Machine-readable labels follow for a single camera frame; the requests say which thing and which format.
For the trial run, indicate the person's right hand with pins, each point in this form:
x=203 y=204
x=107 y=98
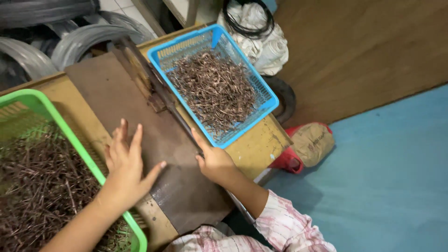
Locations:
x=216 y=163

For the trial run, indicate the person's left hand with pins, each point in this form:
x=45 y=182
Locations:
x=124 y=175

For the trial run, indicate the long metal lever bar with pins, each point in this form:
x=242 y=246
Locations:
x=164 y=94

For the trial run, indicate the yellow wooden workbench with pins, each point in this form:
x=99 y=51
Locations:
x=259 y=147

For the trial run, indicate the dark metal work plate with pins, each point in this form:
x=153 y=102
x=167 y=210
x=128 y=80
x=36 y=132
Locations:
x=161 y=140

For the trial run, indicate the blue plastic basket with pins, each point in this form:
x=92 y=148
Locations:
x=271 y=101

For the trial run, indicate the pink white patterned shirt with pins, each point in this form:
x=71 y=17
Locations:
x=280 y=227

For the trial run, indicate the black rubber tyre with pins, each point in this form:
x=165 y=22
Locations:
x=285 y=98

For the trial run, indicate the brown paper sack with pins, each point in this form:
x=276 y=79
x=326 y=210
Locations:
x=311 y=143

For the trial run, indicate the green plastic basket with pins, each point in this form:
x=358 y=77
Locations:
x=45 y=112

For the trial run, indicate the white cloth sack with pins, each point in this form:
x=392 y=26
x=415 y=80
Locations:
x=266 y=49

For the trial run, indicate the brown wooden board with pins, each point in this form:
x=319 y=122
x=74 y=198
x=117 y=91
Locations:
x=357 y=56

